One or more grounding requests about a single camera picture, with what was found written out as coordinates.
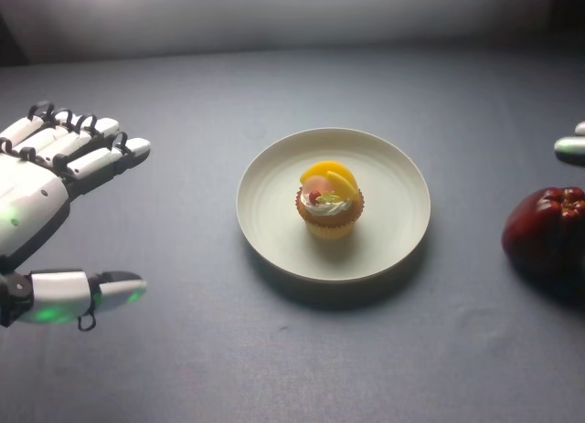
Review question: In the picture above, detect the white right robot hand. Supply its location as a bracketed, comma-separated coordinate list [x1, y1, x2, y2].
[553, 120, 585, 167]

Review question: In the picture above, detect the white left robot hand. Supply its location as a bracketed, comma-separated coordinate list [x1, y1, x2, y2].
[0, 100, 152, 332]

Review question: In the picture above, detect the toy cupcake with fruit topping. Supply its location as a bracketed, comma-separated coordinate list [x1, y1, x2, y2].
[295, 159, 366, 244]

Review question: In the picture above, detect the dark red toy apple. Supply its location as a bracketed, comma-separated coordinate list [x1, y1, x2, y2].
[501, 185, 585, 285]

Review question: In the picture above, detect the white round plate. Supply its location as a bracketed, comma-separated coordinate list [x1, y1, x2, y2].
[235, 127, 431, 284]

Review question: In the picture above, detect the grey table cloth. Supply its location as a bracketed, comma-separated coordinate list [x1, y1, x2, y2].
[0, 46, 585, 423]

